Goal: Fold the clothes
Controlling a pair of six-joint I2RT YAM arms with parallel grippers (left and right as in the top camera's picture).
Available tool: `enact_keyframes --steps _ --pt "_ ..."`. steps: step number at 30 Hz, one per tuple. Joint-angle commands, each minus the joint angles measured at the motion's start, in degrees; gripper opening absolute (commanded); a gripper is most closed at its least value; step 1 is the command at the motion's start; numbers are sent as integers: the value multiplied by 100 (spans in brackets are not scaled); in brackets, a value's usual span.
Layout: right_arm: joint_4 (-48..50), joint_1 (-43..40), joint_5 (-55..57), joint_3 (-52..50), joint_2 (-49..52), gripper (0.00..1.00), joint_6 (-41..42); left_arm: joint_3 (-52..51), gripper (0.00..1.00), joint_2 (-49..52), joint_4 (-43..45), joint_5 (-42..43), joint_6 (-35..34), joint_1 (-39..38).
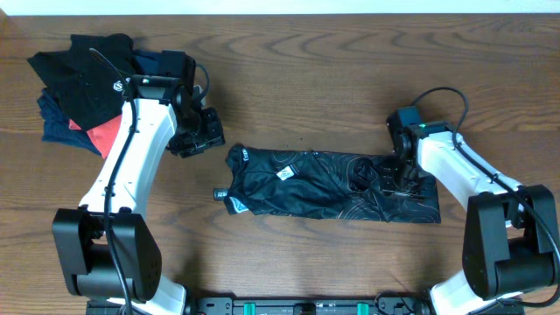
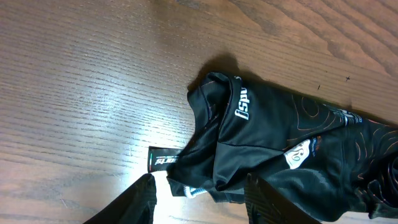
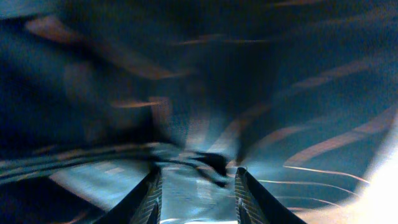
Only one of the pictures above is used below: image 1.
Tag red folded shirt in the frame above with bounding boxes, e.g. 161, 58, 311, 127
68, 115, 122, 159

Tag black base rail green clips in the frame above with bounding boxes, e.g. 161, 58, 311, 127
85, 290, 434, 315

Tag black folded polo shirt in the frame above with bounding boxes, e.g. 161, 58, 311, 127
27, 33, 136, 130

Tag black printed cycling jersey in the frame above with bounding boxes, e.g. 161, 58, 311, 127
213, 144, 441, 224

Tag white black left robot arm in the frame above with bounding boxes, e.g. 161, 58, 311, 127
52, 75, 225, 314

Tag navy folded shirt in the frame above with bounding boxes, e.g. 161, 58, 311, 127
36, 48, 161, 157

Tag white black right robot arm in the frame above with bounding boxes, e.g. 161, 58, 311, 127
382, 116, 559, 314

